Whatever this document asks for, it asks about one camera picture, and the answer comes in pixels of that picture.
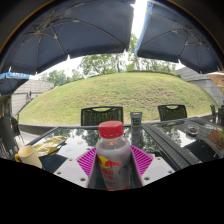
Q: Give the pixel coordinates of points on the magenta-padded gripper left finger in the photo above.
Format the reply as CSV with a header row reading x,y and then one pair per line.
x,y
71,170

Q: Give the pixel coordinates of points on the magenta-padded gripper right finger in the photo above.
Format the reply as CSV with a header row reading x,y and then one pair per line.
x,y
156,168

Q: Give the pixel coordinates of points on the clear red-capped drink bottle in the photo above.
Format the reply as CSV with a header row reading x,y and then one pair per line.
x,y
113,156

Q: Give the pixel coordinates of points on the grey squeeze tube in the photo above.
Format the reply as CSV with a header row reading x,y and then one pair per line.
x,y
136,121

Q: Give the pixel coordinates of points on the small round dark bowl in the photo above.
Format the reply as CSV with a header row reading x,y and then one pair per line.
x,y
193,130

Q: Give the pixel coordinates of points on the dark woven patio chair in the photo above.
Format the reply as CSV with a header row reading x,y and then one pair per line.
x,y
172,113
101,116
218,115

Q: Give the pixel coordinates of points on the blue umbrella with white print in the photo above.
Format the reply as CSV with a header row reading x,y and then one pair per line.
x,y
11,81

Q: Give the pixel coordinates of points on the beige patio umbrella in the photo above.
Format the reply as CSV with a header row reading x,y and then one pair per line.
x,y
217,80

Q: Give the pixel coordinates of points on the navy umbrella with blue edge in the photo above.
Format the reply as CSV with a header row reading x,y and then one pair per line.
x,y
180,36

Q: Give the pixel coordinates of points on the large navy patio umbrella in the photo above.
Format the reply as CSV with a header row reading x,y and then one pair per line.
x,y
73,30

